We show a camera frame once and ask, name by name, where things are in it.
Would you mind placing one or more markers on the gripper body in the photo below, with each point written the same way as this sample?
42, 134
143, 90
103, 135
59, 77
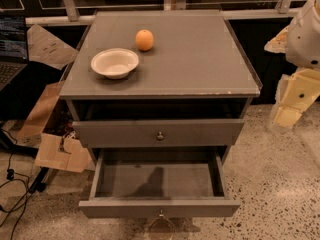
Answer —
304, 41

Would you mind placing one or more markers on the grey drawer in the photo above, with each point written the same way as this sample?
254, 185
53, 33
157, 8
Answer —
147, 182
158, 133

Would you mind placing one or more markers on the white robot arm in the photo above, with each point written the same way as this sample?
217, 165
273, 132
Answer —
300, 42

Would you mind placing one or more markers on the grey top drawer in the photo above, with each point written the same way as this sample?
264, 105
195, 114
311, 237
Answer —
158, 133

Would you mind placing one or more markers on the grey wooden drawer cabinet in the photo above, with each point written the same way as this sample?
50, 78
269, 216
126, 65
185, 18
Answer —
195, 70

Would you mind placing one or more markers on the orange fruit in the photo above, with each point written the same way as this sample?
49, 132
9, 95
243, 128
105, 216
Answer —
144, 40

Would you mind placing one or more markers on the white paper bowl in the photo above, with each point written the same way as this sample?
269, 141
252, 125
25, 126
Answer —
115, 63

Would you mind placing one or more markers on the brown cardboard box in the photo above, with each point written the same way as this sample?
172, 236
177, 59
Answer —
48, 127

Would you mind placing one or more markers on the open laptop computer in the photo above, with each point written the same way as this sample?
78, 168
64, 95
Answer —
14, 55

